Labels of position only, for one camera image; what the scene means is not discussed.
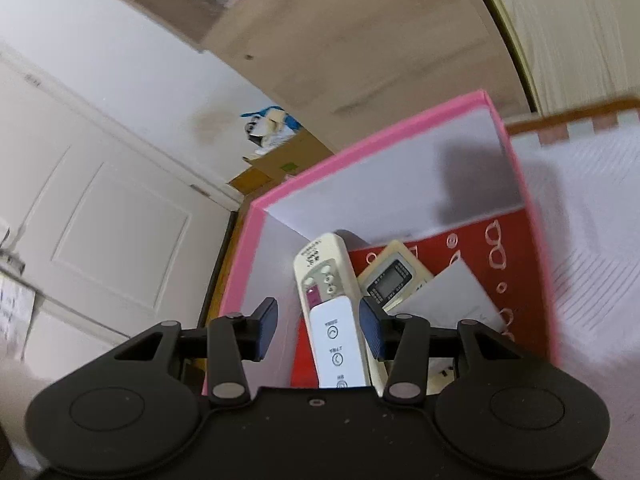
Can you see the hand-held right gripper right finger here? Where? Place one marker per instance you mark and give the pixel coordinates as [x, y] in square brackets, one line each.
[372, 327]

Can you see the pink cardboard box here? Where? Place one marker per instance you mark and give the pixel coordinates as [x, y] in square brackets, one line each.
[375, 180]

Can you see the white rectangular case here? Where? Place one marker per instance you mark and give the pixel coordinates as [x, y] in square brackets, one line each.
[450, 295]

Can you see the white remote control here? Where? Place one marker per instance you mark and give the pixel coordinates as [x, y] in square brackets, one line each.
[340, 345]

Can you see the wooden shelf cabinet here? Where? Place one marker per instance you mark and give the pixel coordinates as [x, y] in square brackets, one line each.
[350, 35]

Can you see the white door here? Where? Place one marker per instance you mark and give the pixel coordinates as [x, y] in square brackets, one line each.
[100, 210]

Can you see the red printed sheet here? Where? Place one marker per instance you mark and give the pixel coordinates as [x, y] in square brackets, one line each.
[520, 270]

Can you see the cardboard box with clutter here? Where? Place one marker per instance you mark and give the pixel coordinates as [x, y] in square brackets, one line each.
[285, 160]

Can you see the white paper note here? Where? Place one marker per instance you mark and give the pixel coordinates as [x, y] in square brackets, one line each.
[12, 310]

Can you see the wooden bed frame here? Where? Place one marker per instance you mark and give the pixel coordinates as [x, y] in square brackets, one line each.
[565, 120]

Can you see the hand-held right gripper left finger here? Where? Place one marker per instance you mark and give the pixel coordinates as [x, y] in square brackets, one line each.
[266, 330]

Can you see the pale wooden wardrobe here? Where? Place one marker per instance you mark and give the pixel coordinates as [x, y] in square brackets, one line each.
[575, 25]

